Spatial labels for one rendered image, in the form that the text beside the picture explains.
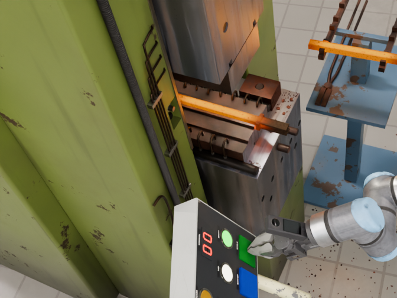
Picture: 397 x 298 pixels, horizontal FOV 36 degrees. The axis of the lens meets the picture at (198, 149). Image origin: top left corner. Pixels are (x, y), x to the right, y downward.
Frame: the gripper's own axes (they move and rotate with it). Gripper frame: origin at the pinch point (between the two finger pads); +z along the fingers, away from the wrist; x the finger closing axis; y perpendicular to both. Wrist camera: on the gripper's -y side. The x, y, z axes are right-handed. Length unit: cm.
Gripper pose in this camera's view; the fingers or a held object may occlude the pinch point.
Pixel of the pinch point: (250, 248)
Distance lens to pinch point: 174.5
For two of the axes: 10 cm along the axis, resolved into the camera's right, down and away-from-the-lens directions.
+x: 0.2, -8.2, 5.8
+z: -7.8, 3.5, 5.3
